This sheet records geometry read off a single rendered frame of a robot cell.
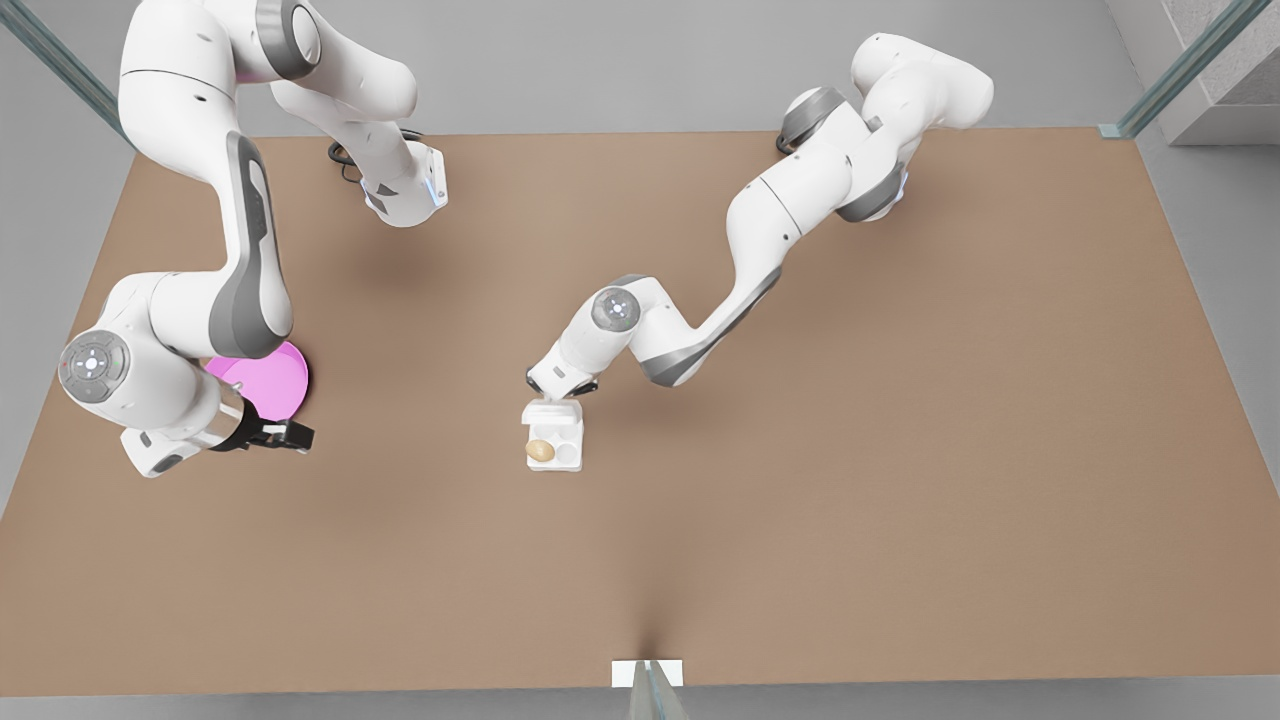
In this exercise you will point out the white egg box lid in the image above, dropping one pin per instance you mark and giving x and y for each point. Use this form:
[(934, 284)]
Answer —
[(550, 411)]

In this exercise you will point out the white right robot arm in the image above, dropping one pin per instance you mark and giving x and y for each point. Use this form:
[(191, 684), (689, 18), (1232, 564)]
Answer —
[(180, 110)]

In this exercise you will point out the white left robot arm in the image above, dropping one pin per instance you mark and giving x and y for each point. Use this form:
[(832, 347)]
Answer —
[(800, 195)]

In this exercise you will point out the white egg box tray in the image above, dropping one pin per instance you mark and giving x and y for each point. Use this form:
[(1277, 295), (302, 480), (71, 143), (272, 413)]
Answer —
[(566, 447)]

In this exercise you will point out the brown egg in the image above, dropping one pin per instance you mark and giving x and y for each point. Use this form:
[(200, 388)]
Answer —
[(540, 451)]

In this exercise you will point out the pink round plate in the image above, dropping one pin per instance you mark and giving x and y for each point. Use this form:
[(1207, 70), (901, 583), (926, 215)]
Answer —
[(272, 380)]

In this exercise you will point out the grey concrete block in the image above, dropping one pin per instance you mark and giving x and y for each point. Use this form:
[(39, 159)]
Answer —
[(1235, 90)]

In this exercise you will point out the silver frame post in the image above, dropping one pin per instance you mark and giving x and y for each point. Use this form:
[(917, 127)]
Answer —
[(1185, 65), (648, 685), (60, 62)]

